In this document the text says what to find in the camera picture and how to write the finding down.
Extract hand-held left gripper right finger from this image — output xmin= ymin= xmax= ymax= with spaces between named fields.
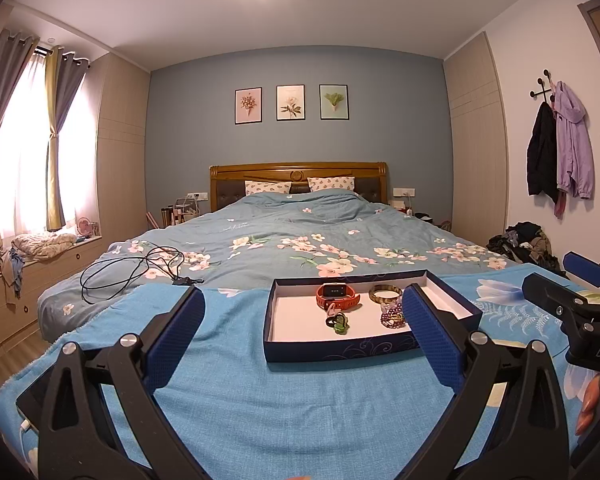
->
xmin=401 ymin=282 xmax=571 ymax=480

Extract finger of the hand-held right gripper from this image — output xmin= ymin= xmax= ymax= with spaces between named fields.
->
xmin=521 ymin=272 xmax=600 ymax=335
xmin=562 ymin=252 xmax=600 ymax=305

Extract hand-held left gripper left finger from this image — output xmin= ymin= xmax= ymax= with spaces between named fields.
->
xmin=34 ymin=285 xmax=206 ymax=480

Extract purple bead bracelet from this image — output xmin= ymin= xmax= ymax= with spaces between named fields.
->
xmin=379 ymin=310 xmax=411 ymax=330

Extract gold bangle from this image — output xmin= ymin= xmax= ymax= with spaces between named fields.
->
xmin=369 ymin=285 xmax=403 ymax=305

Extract orange smart watch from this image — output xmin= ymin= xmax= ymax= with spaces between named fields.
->
xmin=316 ymin=283 xmax=362 ymax=311

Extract navy jewelry box tray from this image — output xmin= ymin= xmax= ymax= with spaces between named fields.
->
xmin=262 ymin=270 xmax=483 ymax=363

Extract person's right hand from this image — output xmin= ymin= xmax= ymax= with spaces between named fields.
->
xmin=575 ymin=374 xmax=600 ymax=436

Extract pile of dark clothes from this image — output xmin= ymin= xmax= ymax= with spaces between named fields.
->
xmin=486 ymin=221 xmax=568 ymax=278

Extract row of cosmetic bottles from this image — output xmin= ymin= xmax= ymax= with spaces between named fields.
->
xmin=145 ymin=200 xmax=201 ymax=228

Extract black jacket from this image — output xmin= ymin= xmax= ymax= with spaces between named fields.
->
xmin=526 ymin=101 xmax=560 ymax=204

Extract purple jacket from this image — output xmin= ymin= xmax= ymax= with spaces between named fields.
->
xmin=552 ymin=80 xmax=595 ymax=218

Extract blue tulip print blanket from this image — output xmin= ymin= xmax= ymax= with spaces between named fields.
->
xmin=0 ymin=262 xmax=600 ymax=480

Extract window seat cabinet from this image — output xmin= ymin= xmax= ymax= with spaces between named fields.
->
xmin=0 ymin=234 xmax=106 ymax=346

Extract bed with floral duvet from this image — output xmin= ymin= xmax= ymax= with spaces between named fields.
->
xmin=37 ymin=190 xmax=506 ymax=341

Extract tall beige wardrobe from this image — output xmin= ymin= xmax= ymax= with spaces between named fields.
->
xmin=444 ymin=31 xmax=508 ymax=256

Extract black smartphone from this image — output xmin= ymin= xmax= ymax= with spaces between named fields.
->
xmin=15 ymin=367 xmax=61 ymax=431

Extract crumpled pale bedding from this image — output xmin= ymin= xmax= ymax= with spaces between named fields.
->
xmin=11 ymin=232 xmax=78 ymax=261

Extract dotted white pillow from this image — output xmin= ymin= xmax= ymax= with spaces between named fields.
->
xmin=245 ymin=180 xmax=292 ymax=196
xmin=307 ymin=176 xmax=356 ymax=192

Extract beige wardrobe beside window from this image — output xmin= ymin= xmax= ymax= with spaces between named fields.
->
xmin=92 ymin=52 xmax=153 ymax=241

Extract wooden headboard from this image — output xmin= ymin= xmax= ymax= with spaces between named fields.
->
xmin=210 ymin=162 xmax=388 ymax=211

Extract white sheer curtain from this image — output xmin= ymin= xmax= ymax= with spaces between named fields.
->
xmin=0 ymin=52 xmax=98 ymax=241

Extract framed pink flower picture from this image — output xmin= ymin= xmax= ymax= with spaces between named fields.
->
xmin=235 ymin=88 xmax=262 ymax=125

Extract framed white flower picture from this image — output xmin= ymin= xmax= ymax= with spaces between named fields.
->
xmin=276 ymin=85 xmax=306 ymax=121

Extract framed green leaf picture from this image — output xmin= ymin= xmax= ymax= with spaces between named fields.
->
xmin=319 ymin=84 xmax=350 ymax=120

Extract grey and yellow curtain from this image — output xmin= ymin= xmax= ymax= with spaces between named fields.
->
xmin=44 ymin=46 xmax=88 ymax=231
xmin=0 ymin=27 xmax=40 ymax=248

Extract black cable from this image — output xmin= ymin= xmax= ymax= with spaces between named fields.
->
xmin=80 ymin=246 xmax=203 ymax=305

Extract white charging cable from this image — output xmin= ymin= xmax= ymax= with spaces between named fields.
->
xmin=20 ymin=417 xmax=43 ymax=461

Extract black wall coat hooks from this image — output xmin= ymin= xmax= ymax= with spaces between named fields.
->
xmin=529 ymin=69 xmax=561 ymax=106

